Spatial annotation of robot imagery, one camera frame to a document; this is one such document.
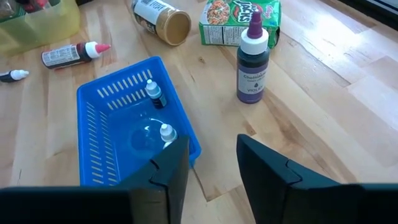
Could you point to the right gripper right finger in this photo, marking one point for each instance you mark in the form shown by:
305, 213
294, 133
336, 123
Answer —
295, 202

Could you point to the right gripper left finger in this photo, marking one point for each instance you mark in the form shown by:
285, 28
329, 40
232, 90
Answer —
93, 205

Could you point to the blue plastic basket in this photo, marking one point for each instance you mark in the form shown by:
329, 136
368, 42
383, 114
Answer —
124, 140

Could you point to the green food colouring dropper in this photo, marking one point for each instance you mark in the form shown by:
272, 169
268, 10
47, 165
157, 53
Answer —
157, 96

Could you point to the purple food colouring bottle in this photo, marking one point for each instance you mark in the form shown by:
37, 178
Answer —
252, 68

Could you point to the red food colouring bottle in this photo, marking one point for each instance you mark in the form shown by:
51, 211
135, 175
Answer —
68, 56

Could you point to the Apple Jacks cereal box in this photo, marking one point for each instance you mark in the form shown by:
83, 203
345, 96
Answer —
224, 21

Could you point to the smoked paprika tin red lid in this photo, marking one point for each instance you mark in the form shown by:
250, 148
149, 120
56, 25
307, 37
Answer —
35, 4

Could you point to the yellow plastic bin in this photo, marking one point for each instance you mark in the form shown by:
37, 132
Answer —
40, 31

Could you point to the black table frame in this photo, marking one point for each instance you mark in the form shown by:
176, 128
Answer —
373, 6

